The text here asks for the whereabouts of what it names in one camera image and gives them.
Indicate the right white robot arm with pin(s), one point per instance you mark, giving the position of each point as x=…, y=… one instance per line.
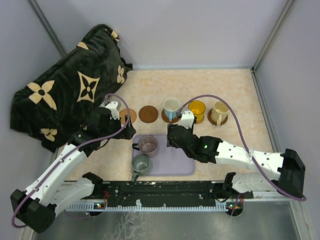
x=284, y=171

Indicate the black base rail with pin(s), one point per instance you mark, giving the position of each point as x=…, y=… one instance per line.
x=164, y=193

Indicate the grey green mug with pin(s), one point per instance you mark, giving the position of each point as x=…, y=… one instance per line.
x=140, y=167

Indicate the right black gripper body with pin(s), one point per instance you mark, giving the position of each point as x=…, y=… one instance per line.
x=170, y=142

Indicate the black floral plush blanket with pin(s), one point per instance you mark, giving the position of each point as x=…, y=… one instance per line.
x=60, y=101

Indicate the cream yellow mug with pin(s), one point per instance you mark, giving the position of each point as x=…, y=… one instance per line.
x=219, y=113

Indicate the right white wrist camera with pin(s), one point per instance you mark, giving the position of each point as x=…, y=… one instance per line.
x=187, y=119

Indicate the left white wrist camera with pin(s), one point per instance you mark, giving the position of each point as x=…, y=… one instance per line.
x=114, y=107

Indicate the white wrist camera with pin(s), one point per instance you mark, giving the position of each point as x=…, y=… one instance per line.
x=114, y=107
x=187, y=119

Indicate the white mug blue handle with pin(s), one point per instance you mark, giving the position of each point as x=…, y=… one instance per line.
x=171, y=107

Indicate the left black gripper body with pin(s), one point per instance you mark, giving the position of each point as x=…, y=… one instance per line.
x=117, y=131

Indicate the woven rattan coaster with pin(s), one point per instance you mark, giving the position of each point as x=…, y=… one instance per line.
x=123, y=113
x=199, y=117

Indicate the purple glass mug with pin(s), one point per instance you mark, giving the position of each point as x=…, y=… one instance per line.
x=147, y=145

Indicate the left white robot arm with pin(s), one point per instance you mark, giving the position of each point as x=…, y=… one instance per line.
x=41, y=202

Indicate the dark wooden coaster top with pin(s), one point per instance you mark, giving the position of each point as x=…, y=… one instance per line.
x=166, y=119

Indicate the yellow glass mug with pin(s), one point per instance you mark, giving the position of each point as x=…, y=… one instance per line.
x=197, y=107

